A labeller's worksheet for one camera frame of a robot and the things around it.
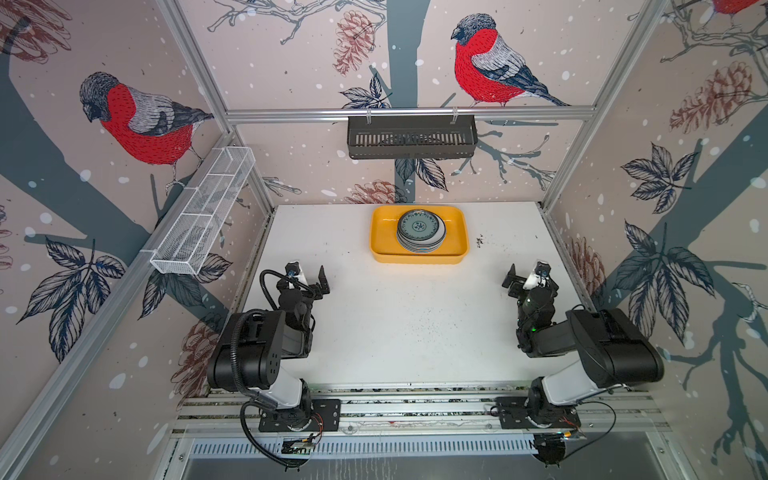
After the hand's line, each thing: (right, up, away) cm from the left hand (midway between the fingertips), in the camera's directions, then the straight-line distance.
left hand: (305, 268), depth 88 cm
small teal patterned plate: (+36, +17, +23) cm, 46 cm away
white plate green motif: (+37, +10, +17) cm, 42 cm away
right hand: (+68, -1, 0) cm, 68 cm away
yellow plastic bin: (+23, +5, +17) cm, 29 cm away
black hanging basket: (+34, +45, +16) cm, 58 cm away
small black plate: (+44, +8, +16) cm, 48 cm away
